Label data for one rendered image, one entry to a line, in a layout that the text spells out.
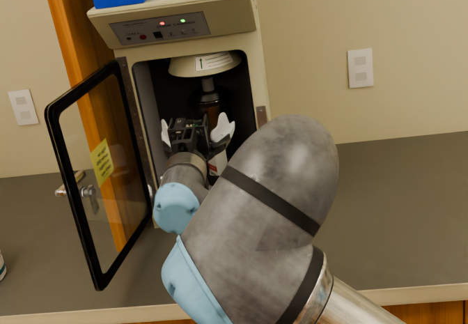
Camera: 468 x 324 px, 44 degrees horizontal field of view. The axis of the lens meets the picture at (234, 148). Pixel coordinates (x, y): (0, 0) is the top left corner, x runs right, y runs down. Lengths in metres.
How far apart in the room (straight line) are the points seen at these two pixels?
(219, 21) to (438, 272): 0.66
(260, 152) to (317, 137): 0.07
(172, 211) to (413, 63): 1.04
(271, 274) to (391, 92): 1.28
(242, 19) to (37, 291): 0.74
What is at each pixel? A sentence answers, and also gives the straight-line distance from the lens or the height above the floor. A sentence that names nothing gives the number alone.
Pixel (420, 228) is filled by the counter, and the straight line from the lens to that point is 1.37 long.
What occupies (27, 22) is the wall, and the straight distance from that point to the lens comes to 1.84.
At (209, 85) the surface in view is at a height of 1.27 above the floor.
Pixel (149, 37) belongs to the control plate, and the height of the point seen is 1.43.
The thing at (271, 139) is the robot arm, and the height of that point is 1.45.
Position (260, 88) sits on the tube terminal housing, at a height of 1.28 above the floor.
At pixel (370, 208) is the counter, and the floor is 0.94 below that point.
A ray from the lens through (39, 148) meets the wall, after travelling 1.98.
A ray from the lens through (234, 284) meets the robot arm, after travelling 0.55.
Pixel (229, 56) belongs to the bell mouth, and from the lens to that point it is 1.33.
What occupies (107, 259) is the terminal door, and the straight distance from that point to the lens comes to 1.24.
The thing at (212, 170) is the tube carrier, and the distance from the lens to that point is 1.44.
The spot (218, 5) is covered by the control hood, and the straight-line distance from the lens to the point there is 1.15.
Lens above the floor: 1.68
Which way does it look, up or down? 24 degrees down
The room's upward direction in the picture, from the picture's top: 9 degrees counter-clockwise
